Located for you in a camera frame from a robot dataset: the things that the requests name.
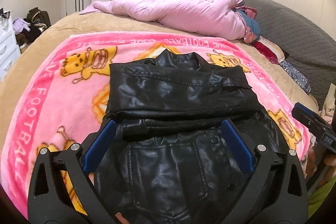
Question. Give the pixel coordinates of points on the pink printed blanket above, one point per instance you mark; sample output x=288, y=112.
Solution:
x=52, y=82

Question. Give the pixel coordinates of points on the purple cloth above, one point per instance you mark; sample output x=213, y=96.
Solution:
x=21, y=24

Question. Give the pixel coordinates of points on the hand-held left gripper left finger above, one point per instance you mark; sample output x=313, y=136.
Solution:
x=99, y=145

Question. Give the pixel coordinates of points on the white drawer cabinet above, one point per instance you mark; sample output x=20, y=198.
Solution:
x=8, y=50

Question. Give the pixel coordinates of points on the red patterned pillow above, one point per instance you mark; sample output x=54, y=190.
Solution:
x=265, y=49

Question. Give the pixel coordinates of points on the person's left hand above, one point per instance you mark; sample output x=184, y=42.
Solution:
x=121, y=219

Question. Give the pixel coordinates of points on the tan bed cover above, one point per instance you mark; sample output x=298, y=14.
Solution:
x=105, y=22

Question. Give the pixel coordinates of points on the pink quilt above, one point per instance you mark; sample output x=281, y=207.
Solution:
x=183, y=11

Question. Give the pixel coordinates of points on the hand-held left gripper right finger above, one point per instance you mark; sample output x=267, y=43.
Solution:
x=237, y=146

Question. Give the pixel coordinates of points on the teal floral pillow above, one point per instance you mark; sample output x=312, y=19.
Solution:
x=252, y=24

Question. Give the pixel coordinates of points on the person's green clothing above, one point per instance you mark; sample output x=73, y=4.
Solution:
x=323, y=197

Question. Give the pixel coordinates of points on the grey quilted headboard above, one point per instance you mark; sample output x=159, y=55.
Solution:
x=288, y=24

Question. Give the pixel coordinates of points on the blue patterned cloth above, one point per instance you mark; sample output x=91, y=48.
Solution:
x=296, y=77

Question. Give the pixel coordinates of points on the black leather jacket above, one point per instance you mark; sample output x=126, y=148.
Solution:
x=170, y=98

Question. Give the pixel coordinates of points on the pile of folded clothes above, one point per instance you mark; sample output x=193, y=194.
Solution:
x=329, y=103

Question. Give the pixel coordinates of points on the person's right hand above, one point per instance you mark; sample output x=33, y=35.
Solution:
x=312, y=163

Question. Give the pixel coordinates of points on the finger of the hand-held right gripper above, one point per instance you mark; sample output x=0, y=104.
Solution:
x=304, y=108
x=309, y=120

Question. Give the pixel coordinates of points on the dark clothes heap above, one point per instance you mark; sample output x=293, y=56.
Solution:
x=30, y=35

